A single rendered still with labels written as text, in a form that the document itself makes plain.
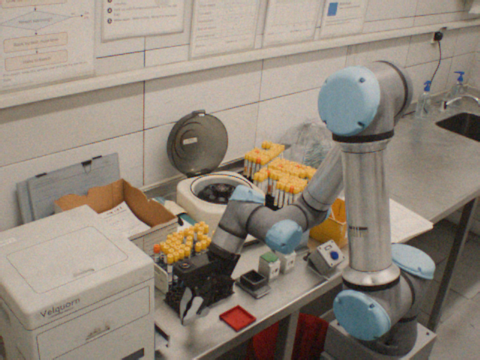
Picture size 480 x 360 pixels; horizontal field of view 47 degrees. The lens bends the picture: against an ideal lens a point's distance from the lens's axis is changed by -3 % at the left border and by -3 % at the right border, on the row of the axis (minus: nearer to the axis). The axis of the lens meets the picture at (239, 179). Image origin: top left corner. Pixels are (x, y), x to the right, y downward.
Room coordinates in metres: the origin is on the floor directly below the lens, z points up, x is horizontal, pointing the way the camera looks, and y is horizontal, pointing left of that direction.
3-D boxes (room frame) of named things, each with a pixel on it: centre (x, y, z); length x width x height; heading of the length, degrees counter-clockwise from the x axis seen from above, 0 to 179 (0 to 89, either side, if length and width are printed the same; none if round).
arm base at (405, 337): (1.01, -0.38, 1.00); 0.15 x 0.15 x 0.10
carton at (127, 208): (1.35, 0.34, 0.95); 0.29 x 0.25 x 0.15; 45
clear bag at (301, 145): (2.06, -0.22, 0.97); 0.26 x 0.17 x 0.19; 149
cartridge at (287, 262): (1.35, -0.15, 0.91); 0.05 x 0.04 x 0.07; 45
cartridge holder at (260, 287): (1.25, -0.06, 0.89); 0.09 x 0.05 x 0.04; 46
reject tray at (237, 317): (1.11, -0.03, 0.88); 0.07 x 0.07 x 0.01; 45
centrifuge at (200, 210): (1.57, 0.04, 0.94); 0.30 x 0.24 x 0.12; 36
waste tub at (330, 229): (1.55, -0.31, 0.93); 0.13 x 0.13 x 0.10; 50
